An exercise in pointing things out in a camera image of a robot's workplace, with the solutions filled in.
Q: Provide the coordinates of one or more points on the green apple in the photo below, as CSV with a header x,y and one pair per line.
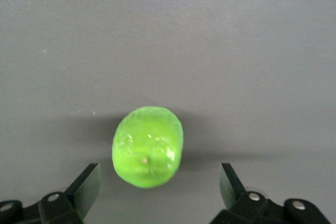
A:
x,y
147,148

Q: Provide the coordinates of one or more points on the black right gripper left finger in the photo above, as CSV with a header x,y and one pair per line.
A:
x,y
63,205

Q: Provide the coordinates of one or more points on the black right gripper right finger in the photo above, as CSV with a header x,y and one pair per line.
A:
x,y
252,208

